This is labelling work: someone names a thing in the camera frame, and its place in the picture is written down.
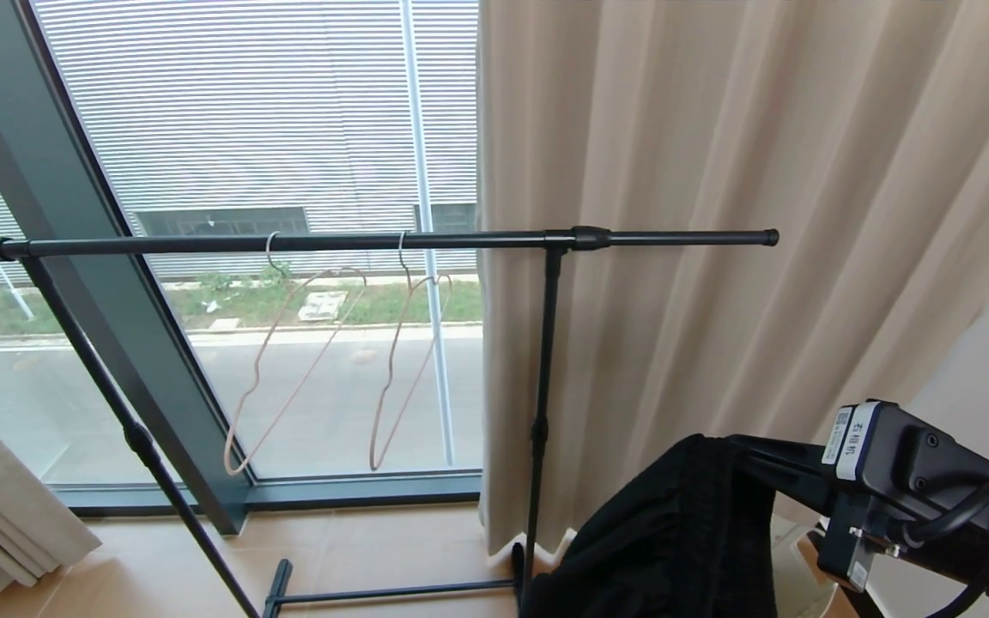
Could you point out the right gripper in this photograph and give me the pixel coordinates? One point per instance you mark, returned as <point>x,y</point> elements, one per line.
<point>915,463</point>

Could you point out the black shorts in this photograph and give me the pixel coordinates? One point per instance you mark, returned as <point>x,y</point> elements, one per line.
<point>666,532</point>

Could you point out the pink clothes hanger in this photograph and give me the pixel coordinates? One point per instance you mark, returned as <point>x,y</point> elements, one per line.
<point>263,360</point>
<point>390,369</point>

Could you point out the black clothes rack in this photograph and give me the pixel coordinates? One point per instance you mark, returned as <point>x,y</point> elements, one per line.
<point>288,243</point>

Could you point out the window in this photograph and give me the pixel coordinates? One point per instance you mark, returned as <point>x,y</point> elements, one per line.
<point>288,129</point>

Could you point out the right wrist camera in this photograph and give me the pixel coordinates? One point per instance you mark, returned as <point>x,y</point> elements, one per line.
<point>846,541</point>

